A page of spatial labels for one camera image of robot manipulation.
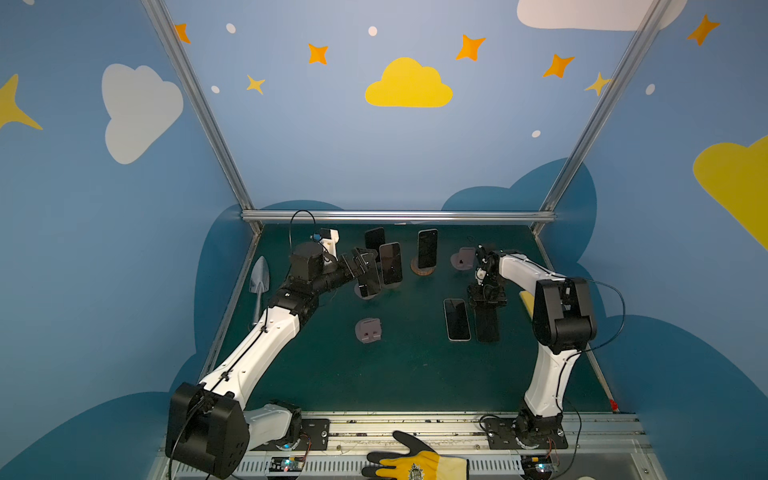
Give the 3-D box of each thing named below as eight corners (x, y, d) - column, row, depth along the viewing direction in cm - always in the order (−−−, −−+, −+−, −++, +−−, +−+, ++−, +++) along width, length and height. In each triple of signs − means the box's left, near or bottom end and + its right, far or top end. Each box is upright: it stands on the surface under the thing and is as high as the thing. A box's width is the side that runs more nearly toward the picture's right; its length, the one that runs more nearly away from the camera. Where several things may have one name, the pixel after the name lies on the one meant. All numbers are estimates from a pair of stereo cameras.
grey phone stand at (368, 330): (355, 343, 92) (354, 338, 89) (356, 323, 96) (356, 318, 93) (381, 343, 92) (381, 338, 89) (381, 323, 96) (381, 318, 93)
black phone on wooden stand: (417, 276, 108) (422, 246, 96) (411, 261, 113) (415, 231, 100) (437, 272, 110) (444, 242, 97) (431, 258, 114) (437, 227, 102)
